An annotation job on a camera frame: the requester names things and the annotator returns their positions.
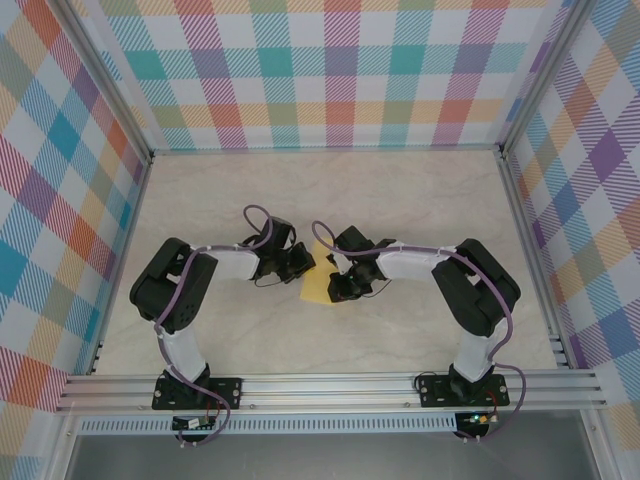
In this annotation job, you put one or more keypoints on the yellow cloth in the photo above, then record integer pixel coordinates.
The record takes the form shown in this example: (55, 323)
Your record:
(315, 287)

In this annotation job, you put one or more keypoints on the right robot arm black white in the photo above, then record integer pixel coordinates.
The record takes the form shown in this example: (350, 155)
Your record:
(410, 262)

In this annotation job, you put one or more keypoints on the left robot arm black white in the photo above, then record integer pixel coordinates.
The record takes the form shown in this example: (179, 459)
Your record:
(235, 262)

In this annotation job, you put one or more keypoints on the grey metal panel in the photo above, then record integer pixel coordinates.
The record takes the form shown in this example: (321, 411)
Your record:
(325, 457)

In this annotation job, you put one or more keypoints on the wide aluminium mounting rail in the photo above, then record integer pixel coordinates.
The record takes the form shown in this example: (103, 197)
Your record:
(325, 390)

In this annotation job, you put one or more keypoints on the thin aluminium frame rail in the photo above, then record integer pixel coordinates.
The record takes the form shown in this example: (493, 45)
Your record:
(325, 148)

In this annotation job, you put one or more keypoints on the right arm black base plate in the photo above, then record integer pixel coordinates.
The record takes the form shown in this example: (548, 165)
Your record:
(432, 390)

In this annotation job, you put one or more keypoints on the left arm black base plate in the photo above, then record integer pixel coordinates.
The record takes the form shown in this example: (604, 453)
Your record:
(230, 390)

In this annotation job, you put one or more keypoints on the aluminium side frame rail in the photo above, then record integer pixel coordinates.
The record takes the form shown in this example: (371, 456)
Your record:
(125, 250)
(531, 250)

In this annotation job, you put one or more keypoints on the aluminium frame post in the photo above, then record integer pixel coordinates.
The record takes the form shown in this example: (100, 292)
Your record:
(543, 75)
(114, 85)

